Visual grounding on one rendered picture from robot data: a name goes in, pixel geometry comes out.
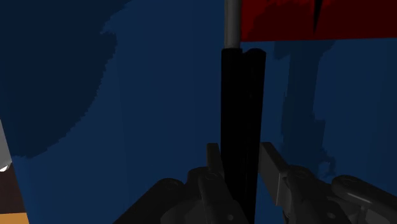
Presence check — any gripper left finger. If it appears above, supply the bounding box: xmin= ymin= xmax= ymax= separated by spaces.
xmin=113 ymin=143 xmax=250 ymax=224

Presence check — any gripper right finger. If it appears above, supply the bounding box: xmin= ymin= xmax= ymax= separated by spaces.
xmin=258 ymin=141 xmax=397 ymax=224

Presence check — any black handled grey metal tool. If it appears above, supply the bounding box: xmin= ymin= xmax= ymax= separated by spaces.
xmin=220 ymin=0 xmax=267 ymax=224

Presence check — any grey brown orange box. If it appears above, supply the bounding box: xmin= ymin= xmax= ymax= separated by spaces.
xmin=0 ymin=120 xmax=31 ymax=224

